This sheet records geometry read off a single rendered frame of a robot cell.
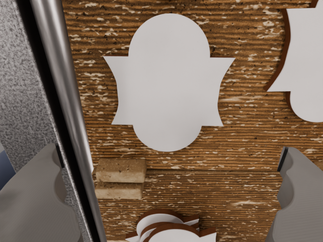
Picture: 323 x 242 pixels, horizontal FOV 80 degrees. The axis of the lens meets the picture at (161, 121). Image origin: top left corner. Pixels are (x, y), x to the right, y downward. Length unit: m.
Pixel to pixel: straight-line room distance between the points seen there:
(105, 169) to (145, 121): 0.08
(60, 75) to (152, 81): 0.11
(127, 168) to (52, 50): 0.15
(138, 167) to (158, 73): 0.11
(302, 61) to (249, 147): 0.11
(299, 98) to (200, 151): 0.12
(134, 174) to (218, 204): 0.14
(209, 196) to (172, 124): 0.13
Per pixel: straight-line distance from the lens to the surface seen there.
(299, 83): 0.24
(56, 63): 0.25
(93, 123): 0.24
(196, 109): 0.21
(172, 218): 0.32
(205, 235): 0.30
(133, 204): 0.31
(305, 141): 0.29
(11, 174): 0.66
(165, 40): 0.19
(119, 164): 0.24
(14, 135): 0.32
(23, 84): 0.28
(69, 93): 0.25
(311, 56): 0.23
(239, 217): 0.35
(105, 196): 0.27
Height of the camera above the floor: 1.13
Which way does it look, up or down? 63 degrees down
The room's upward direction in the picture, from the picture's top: 179 degrees counter-clockwise
